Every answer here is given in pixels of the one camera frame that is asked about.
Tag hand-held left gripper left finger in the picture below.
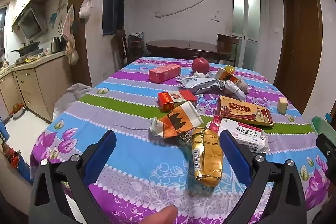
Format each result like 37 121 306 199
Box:
28 130 117 224

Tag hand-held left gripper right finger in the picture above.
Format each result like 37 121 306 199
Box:
220 130 307 224

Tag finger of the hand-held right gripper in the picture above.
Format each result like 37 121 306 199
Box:
316 132 336 170

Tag green lined trash bin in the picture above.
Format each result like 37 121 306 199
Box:
310 116 336 140

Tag white medicine box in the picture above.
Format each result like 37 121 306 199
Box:
207 116 270 153

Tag gold foil packet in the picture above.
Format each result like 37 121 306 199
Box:
190 127 224 188

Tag orange medicine box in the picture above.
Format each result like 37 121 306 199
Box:
217 95 274 127

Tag yellow sponge block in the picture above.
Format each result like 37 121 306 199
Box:
278 97 289 115

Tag white face mask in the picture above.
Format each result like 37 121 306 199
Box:
219 80 246 101

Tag orange white carton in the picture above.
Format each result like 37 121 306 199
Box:
150 101 203 139

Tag grey socks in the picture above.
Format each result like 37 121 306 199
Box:
235 81 250 94

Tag red and white cigarette box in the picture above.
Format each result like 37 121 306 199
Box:
157 90 198 112

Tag person's left hand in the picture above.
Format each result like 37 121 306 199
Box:
152 205 178 224

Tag floral striped tablecloth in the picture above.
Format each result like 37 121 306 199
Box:
30 57 336 224

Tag grey cloth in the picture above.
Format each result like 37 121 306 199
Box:
54 83 91 122

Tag beige kitchen base cabinets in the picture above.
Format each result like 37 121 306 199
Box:
0 52 72 122

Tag red apple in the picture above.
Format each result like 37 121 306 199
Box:
192 57 210 74

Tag red rectangular carton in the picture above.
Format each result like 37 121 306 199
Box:
148 64 182 83

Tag yellowish hanging bag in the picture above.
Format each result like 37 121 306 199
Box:
65 40 79 65

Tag brown wooden door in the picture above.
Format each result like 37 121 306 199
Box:
273 0 323 114

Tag wooden chair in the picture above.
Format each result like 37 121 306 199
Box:
217 33 240 67
113 29 132 64

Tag dark bag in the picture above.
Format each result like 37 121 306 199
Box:
128 32 146 58

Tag steel kettle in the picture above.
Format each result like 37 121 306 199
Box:
51 36 62 54

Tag round wooden dining table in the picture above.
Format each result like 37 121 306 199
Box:
146 40 233 63

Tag gas stove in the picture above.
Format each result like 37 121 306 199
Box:
16 49 44 63

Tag black wok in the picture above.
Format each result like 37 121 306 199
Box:
10 41 41 55

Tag pink hanging cloth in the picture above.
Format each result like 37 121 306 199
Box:
62 4 75 41

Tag frosted glass door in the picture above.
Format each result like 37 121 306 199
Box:
232 0 262 71

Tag white plastic bag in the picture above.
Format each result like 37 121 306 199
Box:
78 0 92 18

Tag range hood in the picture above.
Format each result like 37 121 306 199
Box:
12 7 48 39

